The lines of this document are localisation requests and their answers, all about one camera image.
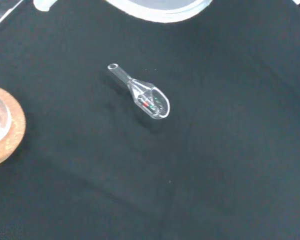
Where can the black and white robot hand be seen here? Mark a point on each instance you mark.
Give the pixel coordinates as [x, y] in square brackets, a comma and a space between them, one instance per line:
[43, 5]

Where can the black cloth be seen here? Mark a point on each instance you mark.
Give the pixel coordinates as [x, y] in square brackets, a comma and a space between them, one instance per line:
[165, 175]

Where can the clear glass weighing funnel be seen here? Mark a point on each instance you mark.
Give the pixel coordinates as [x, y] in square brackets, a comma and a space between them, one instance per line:
[150, 98]

